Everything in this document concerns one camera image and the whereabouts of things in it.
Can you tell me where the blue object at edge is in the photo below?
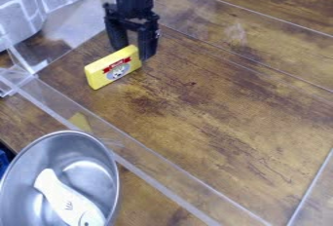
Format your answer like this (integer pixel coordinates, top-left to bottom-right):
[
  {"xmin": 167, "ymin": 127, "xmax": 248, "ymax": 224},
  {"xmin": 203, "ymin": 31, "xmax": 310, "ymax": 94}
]
[{"xmin": 0, "ymin": 149, "xmax": 9, "ymax": 179}]

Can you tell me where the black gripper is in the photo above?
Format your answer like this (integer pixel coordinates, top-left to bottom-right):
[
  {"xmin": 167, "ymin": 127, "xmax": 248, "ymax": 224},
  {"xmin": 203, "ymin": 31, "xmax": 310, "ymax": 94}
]
[{"xmin": 103, "ymin": 0, "xmax": 160, "ymax": 60}]

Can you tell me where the silver metal bowl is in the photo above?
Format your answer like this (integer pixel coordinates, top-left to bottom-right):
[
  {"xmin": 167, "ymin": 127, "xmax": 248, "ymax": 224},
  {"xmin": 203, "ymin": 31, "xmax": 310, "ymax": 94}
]
[{"xmin": 0, "ymin": 131, "xmax": 119, "ymax": 226}]

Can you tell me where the clear acrylic barrier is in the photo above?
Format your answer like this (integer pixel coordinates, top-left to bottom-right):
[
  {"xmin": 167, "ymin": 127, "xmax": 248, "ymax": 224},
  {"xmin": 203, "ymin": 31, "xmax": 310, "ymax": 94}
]
[{"xmin": 0, "ymin": 0, "xmax": 333, "ymax": 226}]

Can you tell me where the white toy fish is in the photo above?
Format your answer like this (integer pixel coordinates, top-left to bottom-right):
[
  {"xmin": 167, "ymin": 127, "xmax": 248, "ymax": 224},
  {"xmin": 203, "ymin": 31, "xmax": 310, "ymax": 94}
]
[{"xmin": 33, "ymin": 169, "xmax": 107, "ymax": 226}]

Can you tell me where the yellow butter box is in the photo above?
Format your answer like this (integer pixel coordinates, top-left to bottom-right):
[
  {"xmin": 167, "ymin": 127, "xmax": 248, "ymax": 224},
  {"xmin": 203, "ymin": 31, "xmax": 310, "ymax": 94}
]
[{"xmin": 84, "ymin": 45, "xmax": 141, "ymax": 90}]

